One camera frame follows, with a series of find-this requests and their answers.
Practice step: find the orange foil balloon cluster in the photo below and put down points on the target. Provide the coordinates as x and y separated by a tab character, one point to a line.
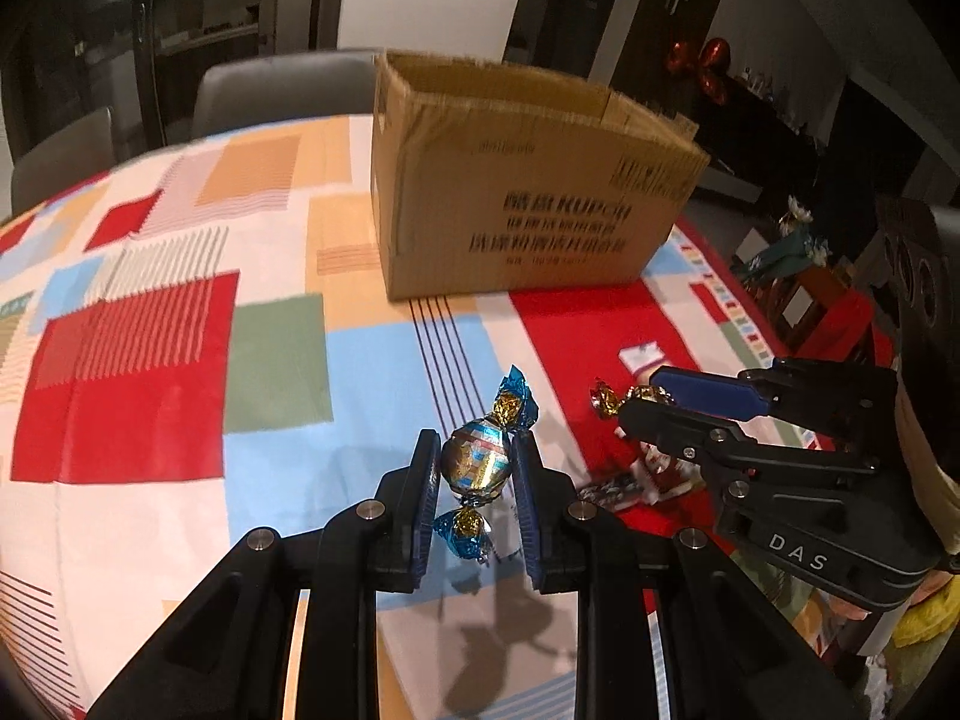
712	52

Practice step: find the wooden chair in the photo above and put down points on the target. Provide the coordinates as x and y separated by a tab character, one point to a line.
806	300

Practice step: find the red and white snack packet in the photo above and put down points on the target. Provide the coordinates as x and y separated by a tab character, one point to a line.
660	465

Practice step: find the green cloth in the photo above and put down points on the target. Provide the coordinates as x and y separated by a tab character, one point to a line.
787	255

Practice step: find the white low sideboard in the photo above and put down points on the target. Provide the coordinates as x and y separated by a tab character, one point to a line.
731	184

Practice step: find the red cloth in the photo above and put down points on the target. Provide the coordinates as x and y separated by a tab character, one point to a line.
847	326

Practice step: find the colourful patchwork tablecloth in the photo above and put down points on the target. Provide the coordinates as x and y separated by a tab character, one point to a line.
150	390

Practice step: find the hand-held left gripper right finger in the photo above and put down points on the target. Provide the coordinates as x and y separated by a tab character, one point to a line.
525	517

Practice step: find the dark framed sliding glass door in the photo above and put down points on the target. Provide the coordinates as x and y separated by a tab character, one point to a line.
187	0

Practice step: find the gold and brown candy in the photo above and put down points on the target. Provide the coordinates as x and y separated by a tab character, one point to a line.
604	399

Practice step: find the small clear white packet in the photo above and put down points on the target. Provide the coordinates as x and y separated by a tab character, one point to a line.
641	356

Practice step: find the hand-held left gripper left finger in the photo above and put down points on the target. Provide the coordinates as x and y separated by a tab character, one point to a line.
427	510

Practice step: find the dark snack bar packet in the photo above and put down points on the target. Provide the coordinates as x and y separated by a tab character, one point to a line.
611	491

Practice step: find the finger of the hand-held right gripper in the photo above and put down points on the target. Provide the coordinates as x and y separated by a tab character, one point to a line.
675	431
712	394

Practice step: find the brown cardboard box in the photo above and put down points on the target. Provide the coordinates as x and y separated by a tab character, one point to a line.
510	187

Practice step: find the yellow cloth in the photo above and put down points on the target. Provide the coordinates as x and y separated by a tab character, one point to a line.
930	611

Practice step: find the dark tall cabinet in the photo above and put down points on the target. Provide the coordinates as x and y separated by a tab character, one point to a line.
667	0

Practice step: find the grey dining chair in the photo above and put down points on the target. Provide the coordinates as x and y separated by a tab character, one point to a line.
64	157
285	90

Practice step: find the blue and gold candy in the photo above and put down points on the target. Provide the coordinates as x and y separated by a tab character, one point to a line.
474	457

